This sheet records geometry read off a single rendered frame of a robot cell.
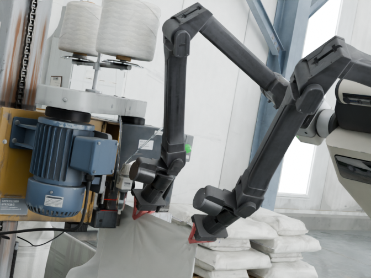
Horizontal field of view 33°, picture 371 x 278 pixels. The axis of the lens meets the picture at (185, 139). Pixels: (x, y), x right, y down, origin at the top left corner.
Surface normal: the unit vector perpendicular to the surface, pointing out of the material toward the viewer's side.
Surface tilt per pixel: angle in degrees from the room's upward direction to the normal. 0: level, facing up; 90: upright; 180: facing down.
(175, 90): 111
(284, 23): 90
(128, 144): 90
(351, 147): 40
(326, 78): 129
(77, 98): 91
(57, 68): 90
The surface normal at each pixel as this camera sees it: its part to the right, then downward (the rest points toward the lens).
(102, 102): 0.96, 0.18
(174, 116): 0.29, 0.46
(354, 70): 0.24, 0.69
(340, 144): -0.37, -0.82
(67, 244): -0.78, -0.10
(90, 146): -0.47, -0.04
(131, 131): 0.60, 0.15
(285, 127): -0.04, 0.68
